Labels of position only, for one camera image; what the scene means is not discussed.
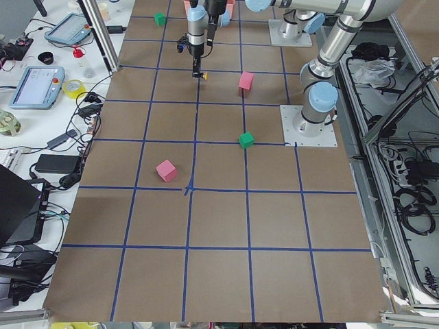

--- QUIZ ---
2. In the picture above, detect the pink cube far side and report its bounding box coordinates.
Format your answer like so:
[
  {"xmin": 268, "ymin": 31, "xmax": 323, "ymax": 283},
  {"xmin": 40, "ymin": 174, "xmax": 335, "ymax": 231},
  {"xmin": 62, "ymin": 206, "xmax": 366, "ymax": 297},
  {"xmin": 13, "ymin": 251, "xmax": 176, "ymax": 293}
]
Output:
[{"xmin": 156, "ymin": 160, "xmax": 178, "ymax": 182}]

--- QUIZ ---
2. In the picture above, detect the pink cube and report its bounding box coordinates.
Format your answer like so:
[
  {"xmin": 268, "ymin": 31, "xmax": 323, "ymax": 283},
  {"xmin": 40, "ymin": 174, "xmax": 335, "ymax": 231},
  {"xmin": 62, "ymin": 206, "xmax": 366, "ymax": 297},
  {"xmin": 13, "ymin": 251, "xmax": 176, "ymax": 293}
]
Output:
[
  {"xmin": 238, "ymin": 71, "xmax": 254, "ymax": 97},
  {"xmin": 156, "ymin": 160, "xmax": 178, "ymax": 182}
]

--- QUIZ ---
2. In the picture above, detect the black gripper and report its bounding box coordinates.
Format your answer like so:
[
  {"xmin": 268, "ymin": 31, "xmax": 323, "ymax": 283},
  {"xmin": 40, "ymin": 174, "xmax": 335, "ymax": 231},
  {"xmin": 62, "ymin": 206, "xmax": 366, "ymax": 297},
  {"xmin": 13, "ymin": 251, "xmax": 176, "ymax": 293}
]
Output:
[
  {"xmin": 204, "ymin": 0, "xmax": 227, "ymax": 17},
  {"xmin": 176, "ymin": 16, "xmax": 217, "ymax": 78}
]

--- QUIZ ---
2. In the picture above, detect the aluminium profile post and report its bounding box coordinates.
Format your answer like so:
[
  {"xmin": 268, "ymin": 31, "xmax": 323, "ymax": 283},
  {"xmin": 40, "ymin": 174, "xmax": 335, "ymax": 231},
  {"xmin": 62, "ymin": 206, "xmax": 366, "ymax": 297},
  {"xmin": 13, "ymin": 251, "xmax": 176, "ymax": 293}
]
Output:
[{"xmin": 78, "ymin": 0, "xmax": 119, "ymax": 73}]

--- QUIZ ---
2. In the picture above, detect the black laptop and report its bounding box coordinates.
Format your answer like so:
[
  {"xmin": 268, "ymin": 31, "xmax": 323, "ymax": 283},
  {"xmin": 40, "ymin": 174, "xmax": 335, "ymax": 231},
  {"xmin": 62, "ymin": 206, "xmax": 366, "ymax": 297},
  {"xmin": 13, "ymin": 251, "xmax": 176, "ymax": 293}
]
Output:
[{"xmin": 1, "ymin": 166, "xmax": 49, "ymax": 247}]

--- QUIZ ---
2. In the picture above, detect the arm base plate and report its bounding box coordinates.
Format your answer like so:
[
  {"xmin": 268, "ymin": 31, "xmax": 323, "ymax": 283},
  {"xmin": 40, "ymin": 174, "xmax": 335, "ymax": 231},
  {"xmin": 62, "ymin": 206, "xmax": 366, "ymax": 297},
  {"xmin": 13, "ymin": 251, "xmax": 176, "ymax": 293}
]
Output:
[
  {"xmin": 280, "ymin": 105, "xmax": 337, "ymax": 147},
  {"xmin": 268, "ymin": 19, "xmax": 312, "ymax": 47}
]

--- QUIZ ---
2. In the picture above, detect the pink cube centre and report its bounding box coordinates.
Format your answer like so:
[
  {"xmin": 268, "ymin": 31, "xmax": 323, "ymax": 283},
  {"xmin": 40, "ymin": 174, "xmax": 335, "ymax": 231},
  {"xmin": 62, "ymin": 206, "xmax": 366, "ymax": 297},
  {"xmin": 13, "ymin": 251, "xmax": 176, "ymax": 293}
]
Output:
[{"xmin": 238, "ymin": 71, "xmax": 254, "ymax": 97}]

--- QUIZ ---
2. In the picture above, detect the yellow tape roll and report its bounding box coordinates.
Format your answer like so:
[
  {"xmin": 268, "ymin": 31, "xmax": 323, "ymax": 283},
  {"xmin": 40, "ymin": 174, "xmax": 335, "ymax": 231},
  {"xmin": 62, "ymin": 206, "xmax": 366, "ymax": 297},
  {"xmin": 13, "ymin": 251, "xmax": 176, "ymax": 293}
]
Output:
[{"xmin": 62, "ymin": 80, "xmax": 87, "ymax": 99}]

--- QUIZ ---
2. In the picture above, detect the pink plastic tray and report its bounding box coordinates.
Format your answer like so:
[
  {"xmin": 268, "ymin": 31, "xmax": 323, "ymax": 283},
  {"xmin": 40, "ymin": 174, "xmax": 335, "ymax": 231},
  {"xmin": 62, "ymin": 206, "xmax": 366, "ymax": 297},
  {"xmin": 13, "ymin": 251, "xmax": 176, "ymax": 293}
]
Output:
[{"xmin": 183, "ymin": 0, "xmax": 235, "ymax": 18}]

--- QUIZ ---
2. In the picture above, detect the teach pendant far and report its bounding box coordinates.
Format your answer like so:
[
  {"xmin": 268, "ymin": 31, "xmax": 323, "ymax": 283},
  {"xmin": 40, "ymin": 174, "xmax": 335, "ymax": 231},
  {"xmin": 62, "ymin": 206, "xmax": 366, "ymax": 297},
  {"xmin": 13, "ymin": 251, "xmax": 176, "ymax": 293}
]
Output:
[{"xmin": 45, "ymin": 13, "xmax": 91, "ymax": 46}]

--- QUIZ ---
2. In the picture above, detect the green cube near tray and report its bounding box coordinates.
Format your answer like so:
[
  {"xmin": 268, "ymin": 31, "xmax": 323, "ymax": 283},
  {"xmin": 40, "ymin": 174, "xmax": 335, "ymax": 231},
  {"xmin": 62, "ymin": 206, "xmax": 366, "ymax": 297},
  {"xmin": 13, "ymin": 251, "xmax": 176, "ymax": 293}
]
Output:
[{"xmin": 154, "ymin": 12, "xmax": 167, "ymax": 26}]

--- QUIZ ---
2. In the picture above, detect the teach pendant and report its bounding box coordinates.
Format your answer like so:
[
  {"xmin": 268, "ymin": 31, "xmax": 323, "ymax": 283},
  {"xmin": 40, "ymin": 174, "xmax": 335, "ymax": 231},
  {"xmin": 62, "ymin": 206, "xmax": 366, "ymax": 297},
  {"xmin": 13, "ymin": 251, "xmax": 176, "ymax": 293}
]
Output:
[
  {"xmin": 45, "ymin": 13, "xmax": 91, "ymax": 46},
  {"xmin": 9, "ymin": 66, "xmax": 65, "ymax": 110}
]

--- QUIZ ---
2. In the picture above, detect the green cube near base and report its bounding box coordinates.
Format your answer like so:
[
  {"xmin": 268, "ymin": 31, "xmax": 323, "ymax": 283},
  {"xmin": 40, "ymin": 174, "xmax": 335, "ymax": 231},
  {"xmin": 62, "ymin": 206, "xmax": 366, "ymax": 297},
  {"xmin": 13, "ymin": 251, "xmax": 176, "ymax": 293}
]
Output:
[{"xmin": 239, "ymin": 132, "xmax": 254, "ymax": 149}]

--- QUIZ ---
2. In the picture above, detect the black power adapter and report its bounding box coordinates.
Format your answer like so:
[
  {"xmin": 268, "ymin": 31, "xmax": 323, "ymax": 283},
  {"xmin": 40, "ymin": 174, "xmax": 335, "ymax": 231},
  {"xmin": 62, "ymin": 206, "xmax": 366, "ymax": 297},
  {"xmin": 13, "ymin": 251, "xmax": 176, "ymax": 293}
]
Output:
[{"xmin": 35, "ymin": 154, "xmax": 80, "ymax": 174}]

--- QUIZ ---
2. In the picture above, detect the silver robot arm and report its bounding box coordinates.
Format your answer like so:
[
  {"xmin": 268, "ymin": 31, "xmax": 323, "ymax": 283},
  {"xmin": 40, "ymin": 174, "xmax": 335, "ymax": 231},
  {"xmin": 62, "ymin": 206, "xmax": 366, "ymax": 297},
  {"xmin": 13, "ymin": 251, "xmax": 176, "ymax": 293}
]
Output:
[
  {"xmin": 176, "ymin": 1, "xmax": 325, "ymax": 79},
  {"xmin": 245, "ymin": 1, "xmax": 402, "ymax": 137}
]

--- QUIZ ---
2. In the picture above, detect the teach pendant near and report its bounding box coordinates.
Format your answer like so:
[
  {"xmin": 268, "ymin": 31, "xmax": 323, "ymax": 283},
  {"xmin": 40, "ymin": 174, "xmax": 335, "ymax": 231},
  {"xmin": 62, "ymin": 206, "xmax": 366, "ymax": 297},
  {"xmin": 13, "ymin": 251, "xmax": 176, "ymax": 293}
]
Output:
[{"xmin": 9, "ymin": 66, "xmax": 65, "ymax": 110}]

